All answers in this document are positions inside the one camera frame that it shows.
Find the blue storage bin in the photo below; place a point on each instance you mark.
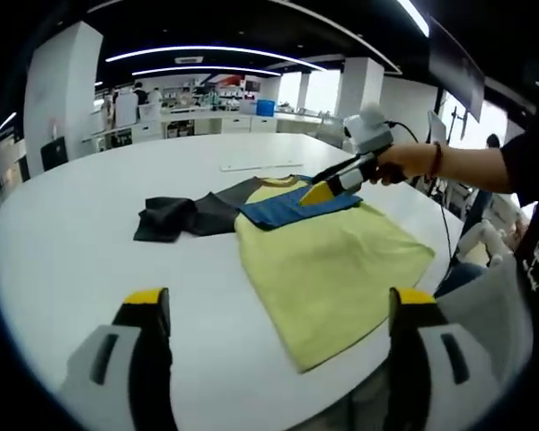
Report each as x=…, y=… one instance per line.
x=266, y=108

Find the bright ceiling light strip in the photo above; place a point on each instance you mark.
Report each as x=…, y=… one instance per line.
x=413, y=15

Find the monitor on black stand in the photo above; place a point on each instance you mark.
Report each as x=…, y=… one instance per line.
x=436, y=128

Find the person's right hand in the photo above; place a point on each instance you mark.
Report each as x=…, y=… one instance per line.
x=400, y=164

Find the grey mesh office chair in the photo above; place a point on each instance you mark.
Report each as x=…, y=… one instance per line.
x=489, y=323

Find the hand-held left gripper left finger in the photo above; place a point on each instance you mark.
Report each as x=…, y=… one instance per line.
x=117, y=359

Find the black chair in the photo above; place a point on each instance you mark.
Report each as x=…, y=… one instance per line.
x=54, y=153

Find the yellow-green garment with dark sleeves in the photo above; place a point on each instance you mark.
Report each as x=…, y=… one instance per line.
x=332, y=269

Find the short ceiling light strip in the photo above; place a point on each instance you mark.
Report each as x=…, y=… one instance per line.
x=206, y=68

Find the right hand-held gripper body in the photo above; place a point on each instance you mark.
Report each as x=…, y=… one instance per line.
x=370, y=132

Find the white plastic frame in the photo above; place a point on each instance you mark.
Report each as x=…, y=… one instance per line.
x=485, y=242

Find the white flat strip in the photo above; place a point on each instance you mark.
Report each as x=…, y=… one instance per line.
x=260, y=165

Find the hanging black screen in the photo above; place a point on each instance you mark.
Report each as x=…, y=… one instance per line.
x=456, y=67

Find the long ceiling light strip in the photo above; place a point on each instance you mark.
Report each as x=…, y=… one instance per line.
x=215, y=48

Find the person's blue jeans leg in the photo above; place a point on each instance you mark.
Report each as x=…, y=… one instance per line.
x=462, y=278

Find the white cabinet counter row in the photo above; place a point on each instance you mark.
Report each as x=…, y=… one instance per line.
x=206, y=123

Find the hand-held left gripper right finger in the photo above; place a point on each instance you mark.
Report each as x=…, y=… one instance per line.
x=431, y=359

